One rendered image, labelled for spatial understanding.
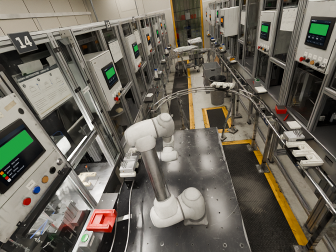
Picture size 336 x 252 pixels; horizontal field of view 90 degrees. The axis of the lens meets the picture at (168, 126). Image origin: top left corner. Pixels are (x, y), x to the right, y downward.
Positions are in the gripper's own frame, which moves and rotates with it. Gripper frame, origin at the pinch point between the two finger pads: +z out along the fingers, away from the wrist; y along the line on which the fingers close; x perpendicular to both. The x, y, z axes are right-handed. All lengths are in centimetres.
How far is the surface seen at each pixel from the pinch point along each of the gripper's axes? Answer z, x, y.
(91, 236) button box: 3, 74, 12
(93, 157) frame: 40.3, 4.6, 8.0
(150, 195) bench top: -14.7, 26.0, -22.4
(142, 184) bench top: -4.4, 14.6, -22.4
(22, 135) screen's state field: 14, 60, 77
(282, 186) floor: -158, -29, -91
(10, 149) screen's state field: 14, 68, 76
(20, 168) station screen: 14, 70, 66
